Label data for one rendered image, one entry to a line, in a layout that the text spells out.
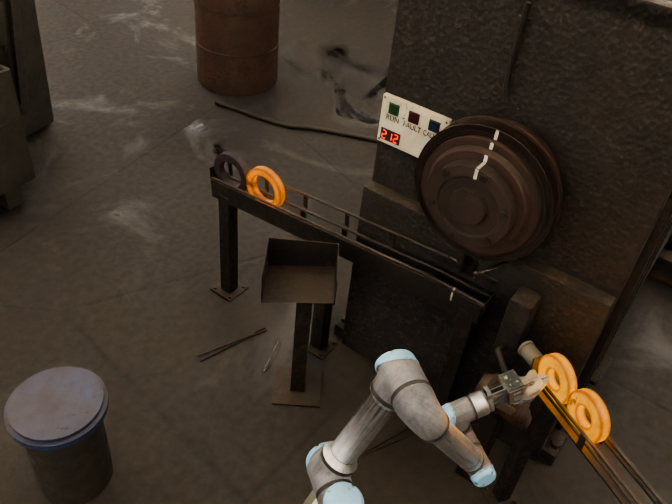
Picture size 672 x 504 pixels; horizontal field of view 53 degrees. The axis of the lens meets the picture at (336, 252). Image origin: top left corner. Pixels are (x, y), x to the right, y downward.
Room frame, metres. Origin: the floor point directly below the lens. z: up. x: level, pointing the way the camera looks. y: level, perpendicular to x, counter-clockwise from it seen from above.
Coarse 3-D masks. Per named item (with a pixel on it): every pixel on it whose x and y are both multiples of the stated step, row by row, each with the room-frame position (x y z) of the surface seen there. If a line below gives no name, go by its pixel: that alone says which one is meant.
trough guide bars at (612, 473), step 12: (552, 396) 1.36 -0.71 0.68; (564, 408) 1.32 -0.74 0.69; (588, 420) 1.29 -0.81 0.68; (576, 432) 1.24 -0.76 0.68; (576, 444) 1.22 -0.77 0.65; (588, 444) 1.20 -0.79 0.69; (612, 444) 1.20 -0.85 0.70; (600, 456) 1.15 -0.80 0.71; (624, 456) 1.15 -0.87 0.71; (612, 468) 1.11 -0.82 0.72; (636, 468) 1.12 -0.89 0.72; (612, 480) 1.09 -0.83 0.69; (636, 480) 1.09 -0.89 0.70; (624, 492) 1.05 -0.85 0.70; (648, 492) 1.05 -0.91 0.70
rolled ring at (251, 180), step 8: (256, 168) 2.28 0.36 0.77; (264, 168) 2.28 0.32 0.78; (248, 176) 2.30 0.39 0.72; (256, 176) 2.30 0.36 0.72; (264, 176) 2.26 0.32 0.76; (272, 176) 2.24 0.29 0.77; (248, 184) 2.30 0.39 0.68; (256, 184) 2.32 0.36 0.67; (272, 184) 2.24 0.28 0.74; (280, 184) 2.24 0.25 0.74; (256, 192) 2.29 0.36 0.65; (280, 192) 2.22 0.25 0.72; (272, 200) 2.27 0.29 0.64; (280, 200) 2.21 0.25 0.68
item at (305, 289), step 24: (288, 240) 1.93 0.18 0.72; (264, 264) 1.77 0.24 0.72; (288, 264) 1.93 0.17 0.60; (312, 264) 1.93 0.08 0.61; (336, 264) 1.87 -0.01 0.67; (264, 288) 1.79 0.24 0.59; (288, 288) 1.80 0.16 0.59; (312, 288) 1.81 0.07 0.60; (336, 288) 1.73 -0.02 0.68; (288, 384) 1.83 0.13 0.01; (312, 384) 1.85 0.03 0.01
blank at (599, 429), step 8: (576, 392) 1.32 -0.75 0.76; (584, 392) 1.30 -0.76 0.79; (592, 392) 1.30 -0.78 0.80; (568, 400) 1.33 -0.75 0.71; (576, 400) 1.31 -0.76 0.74; (584, 400) 1.29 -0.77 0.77; (592, 400) 1.27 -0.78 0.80; (600, 400) 1.27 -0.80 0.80; (568, 408) 1.32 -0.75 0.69; (576, 408) 1.30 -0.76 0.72; (584, 408) 1.31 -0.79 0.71; (592, 408) 1.26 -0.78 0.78; (600, 408) 1.25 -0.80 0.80; (576, 416) 1.29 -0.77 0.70; (584, 416) 1.29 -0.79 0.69; (592, 416) 1.24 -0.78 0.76; (600, 416) 1.23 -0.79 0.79; (608, 416) 1.23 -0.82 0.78; (584, 424) 1.27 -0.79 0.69; (592, 424) 1.23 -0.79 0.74; (600, 424) 1.21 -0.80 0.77; (608, 424) 1.22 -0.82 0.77; (592, 432) 1.22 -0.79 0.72; (600, 432) 1.20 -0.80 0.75; (608, 432) 1.21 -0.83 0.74; (592, 440) 1.21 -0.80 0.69; (600, 440) 1.20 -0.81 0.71
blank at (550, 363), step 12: (540, 360) 1.48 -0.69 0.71; (552, 360) 1.44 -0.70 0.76; (564, 360) 1.42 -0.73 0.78; (540, 372) 1.46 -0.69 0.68; (552, 372) 1.45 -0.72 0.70; (564, 372) 1.39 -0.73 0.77; (552, 384) 1.42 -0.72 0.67; (564, 384) 1.37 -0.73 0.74; (576, 384) 1.36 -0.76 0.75; (564, 396) 1.35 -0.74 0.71
